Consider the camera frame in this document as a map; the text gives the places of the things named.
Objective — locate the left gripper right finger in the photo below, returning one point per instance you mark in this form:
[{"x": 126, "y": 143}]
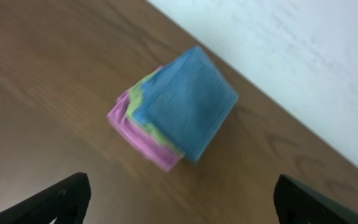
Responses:
[{"x": 296, "y": 203}]

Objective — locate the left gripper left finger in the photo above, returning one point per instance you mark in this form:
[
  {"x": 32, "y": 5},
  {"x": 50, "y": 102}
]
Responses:
[{"x": 64, "y": 202}]

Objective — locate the blue microfiber cloth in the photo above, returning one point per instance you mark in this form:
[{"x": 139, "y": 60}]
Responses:
[{"x": 187, "y": 101}]

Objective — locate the purple folded cloth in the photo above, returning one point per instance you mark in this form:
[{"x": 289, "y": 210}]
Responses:
[{"x": 161, "y": 155}]

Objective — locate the green folded cloth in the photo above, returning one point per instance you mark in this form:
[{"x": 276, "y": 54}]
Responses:
[{"x": 136, "y": 97}]

